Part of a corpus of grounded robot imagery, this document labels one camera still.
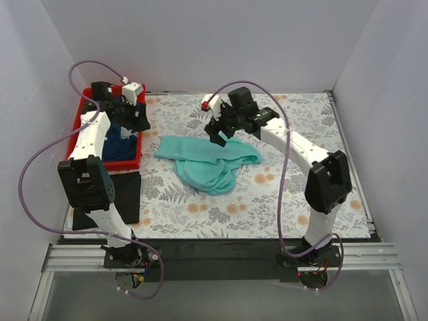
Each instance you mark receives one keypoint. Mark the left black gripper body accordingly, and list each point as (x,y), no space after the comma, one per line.
(132,112)

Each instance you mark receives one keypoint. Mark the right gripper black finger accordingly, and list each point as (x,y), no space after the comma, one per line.
(227,134)
(212,129)

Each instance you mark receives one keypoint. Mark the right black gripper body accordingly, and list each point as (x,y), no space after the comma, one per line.
(220,124)

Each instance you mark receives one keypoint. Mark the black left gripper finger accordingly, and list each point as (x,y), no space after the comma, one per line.
(127,129)
(141,122)

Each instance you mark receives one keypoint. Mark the mint green t-shirt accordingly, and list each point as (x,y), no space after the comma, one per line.
(206,166)

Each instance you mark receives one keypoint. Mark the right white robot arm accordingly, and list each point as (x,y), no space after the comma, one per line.
(309,158)

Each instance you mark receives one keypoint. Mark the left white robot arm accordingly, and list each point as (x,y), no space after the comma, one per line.
(90,189)

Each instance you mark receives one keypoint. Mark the navy blue printed t-shirt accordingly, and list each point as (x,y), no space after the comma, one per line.
(117,148)

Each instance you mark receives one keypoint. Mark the red plastic bin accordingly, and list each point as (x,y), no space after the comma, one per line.
(113,166)

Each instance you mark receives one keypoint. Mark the folded black t-shirt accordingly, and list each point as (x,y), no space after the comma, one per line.
(127,202)

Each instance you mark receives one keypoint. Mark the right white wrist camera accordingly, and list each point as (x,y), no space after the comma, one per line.
(212,103)

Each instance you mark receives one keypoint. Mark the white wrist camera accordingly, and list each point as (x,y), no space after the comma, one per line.
(131,91)
(212,103)

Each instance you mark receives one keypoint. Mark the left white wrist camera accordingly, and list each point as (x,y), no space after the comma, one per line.
(131,91)

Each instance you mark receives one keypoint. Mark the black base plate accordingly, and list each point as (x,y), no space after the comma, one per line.
(287,270)

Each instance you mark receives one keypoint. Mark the aluminium mounting rail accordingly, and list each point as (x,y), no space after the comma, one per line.
(91,258)

